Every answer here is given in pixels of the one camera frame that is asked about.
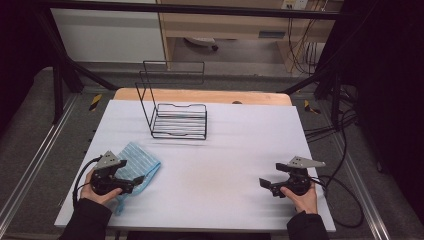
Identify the person's left hand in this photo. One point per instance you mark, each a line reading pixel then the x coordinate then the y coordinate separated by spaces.
pixel 96 196

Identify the white cabinet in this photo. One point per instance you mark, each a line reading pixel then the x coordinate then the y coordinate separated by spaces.
pixel 106 35

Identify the yellow black tape marker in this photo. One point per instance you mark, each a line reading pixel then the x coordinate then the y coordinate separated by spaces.
pixel 310 107
pixel 95 102

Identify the white table board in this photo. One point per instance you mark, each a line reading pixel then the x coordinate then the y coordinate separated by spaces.
pixel 206 173

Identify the office chair base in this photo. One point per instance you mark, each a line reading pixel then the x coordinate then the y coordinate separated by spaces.
pixel 201 41

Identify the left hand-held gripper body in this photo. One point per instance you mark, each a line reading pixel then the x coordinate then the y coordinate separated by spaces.
pixel 104 181

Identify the black curtain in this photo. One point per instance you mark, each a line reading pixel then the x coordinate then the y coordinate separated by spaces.
pixel 20 50
pixel 393 100

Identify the light blue striped cloth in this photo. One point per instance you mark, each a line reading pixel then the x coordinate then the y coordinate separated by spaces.
pixel 141 161

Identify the black metal frame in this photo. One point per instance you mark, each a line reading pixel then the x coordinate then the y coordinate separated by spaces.
pixel 186 9

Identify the white power strip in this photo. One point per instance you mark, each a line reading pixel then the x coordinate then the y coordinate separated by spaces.
pixel 295 4

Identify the person's right hand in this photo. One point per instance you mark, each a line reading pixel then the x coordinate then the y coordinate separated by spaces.
pixel 305 201

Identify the aluminium rail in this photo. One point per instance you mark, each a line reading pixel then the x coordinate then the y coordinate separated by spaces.
pixel 363 193
pixel 36 156

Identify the light wooden desk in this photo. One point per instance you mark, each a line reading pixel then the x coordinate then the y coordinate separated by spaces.
pixel 233 25

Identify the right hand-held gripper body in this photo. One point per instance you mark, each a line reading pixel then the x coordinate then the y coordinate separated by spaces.
pixel 297 181

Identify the wooden table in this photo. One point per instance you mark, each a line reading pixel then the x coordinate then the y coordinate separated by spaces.
pixel 200 96

